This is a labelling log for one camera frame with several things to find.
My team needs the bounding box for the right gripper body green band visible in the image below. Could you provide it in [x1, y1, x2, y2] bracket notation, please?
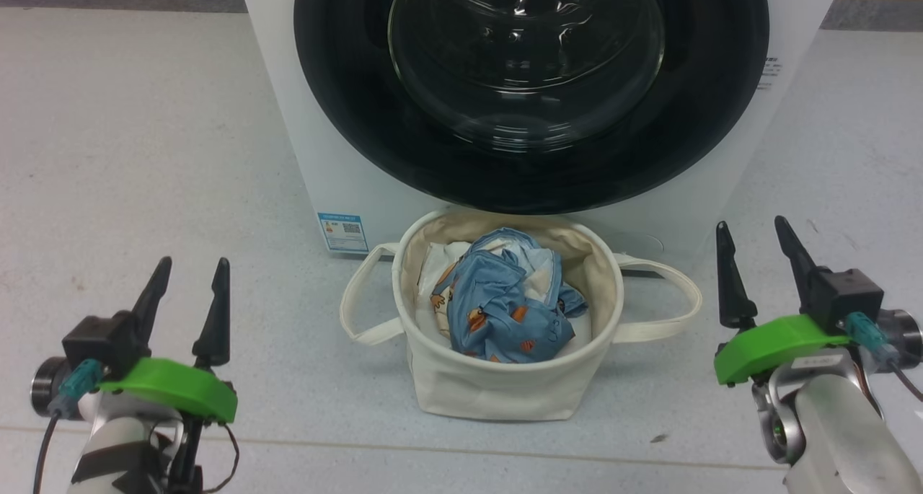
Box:
[714, 315, 852, 385]

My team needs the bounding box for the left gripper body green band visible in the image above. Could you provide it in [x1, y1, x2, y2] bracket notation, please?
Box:
[99, 358, 238, 424]

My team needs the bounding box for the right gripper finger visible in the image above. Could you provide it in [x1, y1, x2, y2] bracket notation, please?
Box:
[774, 216, 819, 314]
[716, 221, 758, 329]

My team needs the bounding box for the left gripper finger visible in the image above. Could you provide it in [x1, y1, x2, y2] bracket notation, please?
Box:
[192, 258, 231, 370]
[132, 257, 172, 358]

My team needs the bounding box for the blue printed garment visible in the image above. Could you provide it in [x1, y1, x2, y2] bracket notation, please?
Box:
[430, 227, 588, 365]

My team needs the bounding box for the black glass washing machine door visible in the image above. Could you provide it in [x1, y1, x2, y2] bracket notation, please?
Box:
[293, 0, 770, 215]

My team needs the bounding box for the white basket liner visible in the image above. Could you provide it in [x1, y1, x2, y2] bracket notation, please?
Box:
[417, 242, 593, 358]

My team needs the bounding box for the white washing machine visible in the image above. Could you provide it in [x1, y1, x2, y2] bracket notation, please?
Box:
[237, 0, 846, 271]

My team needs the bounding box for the cream canvas laundry basket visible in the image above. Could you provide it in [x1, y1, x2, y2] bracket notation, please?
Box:
[340, 209, 703, 421]

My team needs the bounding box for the blue energy label sticker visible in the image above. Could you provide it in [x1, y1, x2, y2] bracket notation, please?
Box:
[318, 213, 369, 254]

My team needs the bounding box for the thin black gripper wire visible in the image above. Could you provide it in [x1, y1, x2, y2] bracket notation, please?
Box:
[162, 420, 240, 494]

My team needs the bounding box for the right teal plug camera cable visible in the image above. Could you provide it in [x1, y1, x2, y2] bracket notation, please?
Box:
[844, 312, 923, 401]

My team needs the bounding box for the teal plug camera cable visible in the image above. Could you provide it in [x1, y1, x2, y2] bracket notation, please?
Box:
[32, 359, 105, 494]
[844, 312, 923, 401]

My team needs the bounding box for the left teal plug camera cable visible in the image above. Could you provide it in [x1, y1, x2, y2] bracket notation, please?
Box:
[32, 359, 105, 494]

